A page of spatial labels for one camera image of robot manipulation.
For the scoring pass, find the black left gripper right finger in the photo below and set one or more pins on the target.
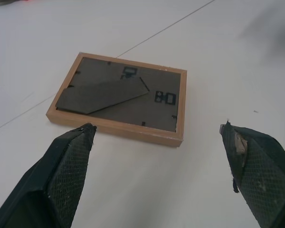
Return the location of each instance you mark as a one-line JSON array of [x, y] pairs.
[[259, 171]]

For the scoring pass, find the wooden picture frame face down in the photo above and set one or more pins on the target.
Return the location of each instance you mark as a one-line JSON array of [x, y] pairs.
[[123, 99]]

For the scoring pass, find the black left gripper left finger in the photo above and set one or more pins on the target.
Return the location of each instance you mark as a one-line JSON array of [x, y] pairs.
[[61, 171]]

